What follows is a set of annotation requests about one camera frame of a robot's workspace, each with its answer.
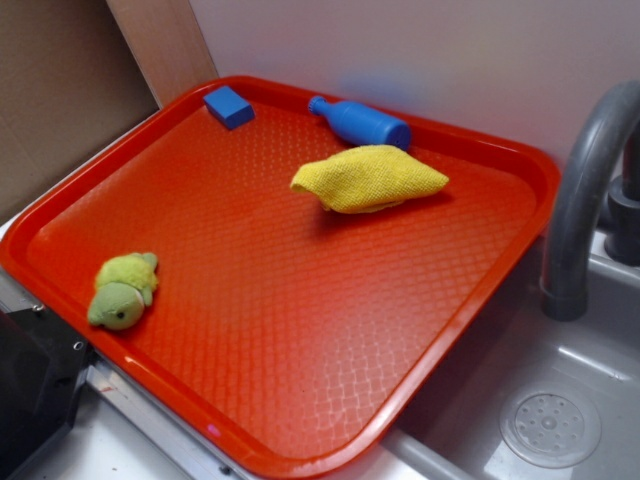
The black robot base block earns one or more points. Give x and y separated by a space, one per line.
44 363

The yellow cloth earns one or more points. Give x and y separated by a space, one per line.
367 179

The red plastic tray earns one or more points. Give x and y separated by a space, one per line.
289 336

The blue plastic bottle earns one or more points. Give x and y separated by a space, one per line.
361 125

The blue rectangular block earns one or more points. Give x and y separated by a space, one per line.
229 108

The green plush turtle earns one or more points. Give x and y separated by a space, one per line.
124 289

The grey faucet spout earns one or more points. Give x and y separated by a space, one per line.
594 162

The grey plastic sink basin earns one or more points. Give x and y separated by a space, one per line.
450 430

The wooden board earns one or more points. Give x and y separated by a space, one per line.
167 44

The brown cardboard panel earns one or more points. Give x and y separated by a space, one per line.
69 87

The round sink drain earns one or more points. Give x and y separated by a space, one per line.
549 425

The dark grey faucet handle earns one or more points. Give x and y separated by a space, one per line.
622 243

